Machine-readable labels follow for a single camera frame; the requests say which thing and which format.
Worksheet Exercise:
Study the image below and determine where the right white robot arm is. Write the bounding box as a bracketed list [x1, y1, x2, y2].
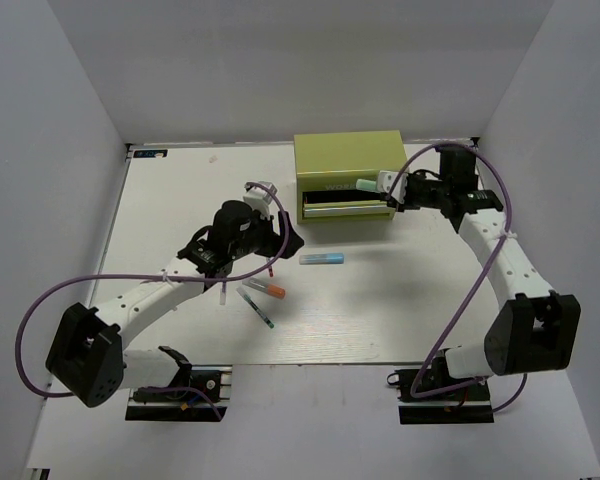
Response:
[376, 142, 581, 399]

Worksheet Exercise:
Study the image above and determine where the blue pen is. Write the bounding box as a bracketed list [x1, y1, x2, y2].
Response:
[219, 282, 227, 306]

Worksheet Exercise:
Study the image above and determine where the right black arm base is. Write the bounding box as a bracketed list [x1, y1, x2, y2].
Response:
[386, 368, 494, 425]

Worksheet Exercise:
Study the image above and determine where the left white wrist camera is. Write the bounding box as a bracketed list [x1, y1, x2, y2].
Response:
[242, 181, 278, 220]

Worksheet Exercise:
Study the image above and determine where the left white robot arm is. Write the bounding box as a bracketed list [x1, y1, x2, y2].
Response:
[46, 200, 304, 408]

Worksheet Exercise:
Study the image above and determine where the purple cable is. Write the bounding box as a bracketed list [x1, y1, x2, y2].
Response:
[14, 180, 289, 420]
[384, 142, 529, 414]

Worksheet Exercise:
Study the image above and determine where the green capped highlighter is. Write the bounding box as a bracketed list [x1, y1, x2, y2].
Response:
[356, 179, 380, 193]

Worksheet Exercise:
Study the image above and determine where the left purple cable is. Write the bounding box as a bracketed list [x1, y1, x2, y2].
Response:
[14, 180, 289, 420]

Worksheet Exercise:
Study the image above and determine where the green pen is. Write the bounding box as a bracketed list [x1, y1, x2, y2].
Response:
[236, 287, 275, 329]

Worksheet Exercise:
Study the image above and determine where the blue capped highlighter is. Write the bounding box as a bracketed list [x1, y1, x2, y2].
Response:
[299, 253, 344, 265]

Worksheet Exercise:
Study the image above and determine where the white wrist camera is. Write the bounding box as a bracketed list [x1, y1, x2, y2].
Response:
[376, 170, 406, 197]
[242, 181, 278, 220]

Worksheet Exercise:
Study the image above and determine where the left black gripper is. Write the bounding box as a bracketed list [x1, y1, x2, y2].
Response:
[230, 209, 304, 261]

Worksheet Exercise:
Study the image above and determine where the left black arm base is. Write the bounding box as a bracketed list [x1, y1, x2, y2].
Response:
[125, 366, 233, 423]

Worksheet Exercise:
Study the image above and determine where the green metal drawer toolbox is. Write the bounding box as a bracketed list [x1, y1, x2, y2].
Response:
[294, 131, 407, 223]

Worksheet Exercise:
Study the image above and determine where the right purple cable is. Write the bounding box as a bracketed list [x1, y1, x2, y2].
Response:
[384, 142, 529, 414]

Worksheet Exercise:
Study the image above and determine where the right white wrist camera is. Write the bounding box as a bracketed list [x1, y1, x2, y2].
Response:
[376, 170, 406, 197]

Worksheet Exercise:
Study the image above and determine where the orange capped highlighter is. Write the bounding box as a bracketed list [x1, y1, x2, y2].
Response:
[242, 277, 286, 299]

